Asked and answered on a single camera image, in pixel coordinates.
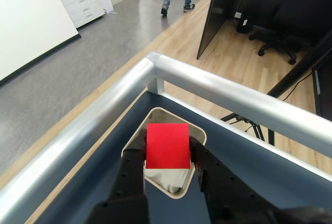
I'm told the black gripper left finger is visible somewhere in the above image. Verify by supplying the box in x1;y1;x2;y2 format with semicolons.
103;129;148;224

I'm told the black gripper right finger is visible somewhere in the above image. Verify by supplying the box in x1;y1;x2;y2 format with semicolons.
188;135;286;224

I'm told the red cube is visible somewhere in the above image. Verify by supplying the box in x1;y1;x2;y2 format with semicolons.
145;123;191;170

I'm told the beige rounded box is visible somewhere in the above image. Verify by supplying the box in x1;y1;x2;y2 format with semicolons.
121;107;208;200

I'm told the white cardboard box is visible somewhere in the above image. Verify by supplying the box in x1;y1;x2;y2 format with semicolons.
97;0;115;15

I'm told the dark blue table mat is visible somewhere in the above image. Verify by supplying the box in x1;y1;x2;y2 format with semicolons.
33;90;332;224

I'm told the white crumpled cloth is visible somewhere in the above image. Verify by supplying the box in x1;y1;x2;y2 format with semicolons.
143;167;192;194

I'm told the black floor bin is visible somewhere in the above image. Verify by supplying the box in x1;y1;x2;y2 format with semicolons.
236;12;253;35

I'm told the black office chair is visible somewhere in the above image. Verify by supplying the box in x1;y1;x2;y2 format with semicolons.
248;0;313;65

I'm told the black desk partition panel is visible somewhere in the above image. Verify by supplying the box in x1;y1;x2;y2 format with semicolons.
196;0;247;60

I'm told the white drawer cabinet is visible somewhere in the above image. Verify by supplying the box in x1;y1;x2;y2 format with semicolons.
47;0;107;29

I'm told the black camera tripod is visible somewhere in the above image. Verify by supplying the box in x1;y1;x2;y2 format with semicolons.
220;112;276;147

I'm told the silver metal rail frame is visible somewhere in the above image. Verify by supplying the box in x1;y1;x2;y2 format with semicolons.
0;50;332;224

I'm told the black floor cable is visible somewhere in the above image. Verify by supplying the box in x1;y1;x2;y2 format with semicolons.
282;70;315;102

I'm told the black desk frame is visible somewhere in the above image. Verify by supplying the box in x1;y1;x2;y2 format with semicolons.
266;28;332;122

